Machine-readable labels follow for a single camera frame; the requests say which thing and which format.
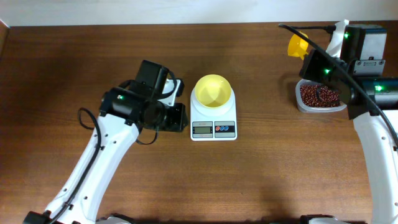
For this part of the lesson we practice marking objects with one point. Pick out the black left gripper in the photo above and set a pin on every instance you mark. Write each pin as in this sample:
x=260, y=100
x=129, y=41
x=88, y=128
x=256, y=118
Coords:
x=178, y=116

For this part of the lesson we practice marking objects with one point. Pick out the yellow plastic scoop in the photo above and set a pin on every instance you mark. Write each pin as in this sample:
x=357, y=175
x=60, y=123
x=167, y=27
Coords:
x=297, y=47

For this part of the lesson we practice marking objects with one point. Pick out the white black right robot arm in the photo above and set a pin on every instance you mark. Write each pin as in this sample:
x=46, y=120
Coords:
x=371, y=100

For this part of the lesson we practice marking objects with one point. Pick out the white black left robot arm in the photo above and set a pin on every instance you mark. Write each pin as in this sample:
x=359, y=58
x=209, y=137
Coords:
x=145, y=102

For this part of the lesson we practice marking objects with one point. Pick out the white digital kitchen scale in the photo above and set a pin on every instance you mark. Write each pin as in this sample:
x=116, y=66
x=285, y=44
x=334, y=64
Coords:
x=213, y=124

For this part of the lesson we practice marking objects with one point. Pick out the yellow plastic bowl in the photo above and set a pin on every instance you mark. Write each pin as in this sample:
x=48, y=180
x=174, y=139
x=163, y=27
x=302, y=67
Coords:
x=212, y=91

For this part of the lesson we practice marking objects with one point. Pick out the clear plastic food container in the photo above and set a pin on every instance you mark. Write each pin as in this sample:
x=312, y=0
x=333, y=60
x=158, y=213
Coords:
x=306, y=109

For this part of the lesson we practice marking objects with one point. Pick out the red azuki beans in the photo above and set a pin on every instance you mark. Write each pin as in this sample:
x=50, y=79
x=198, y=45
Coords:
x=319, y=96

